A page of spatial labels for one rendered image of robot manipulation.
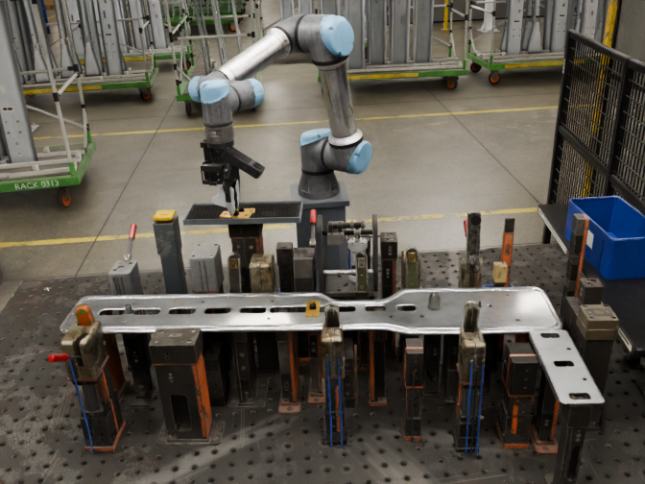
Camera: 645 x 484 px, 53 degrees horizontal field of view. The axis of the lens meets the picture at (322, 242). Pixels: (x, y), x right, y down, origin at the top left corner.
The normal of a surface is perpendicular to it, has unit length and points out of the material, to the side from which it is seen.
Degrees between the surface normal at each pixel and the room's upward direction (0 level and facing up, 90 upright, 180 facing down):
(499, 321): 0
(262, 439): 0
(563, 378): 0
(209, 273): 90
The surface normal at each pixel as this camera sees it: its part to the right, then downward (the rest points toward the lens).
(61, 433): -0.04, -0.90
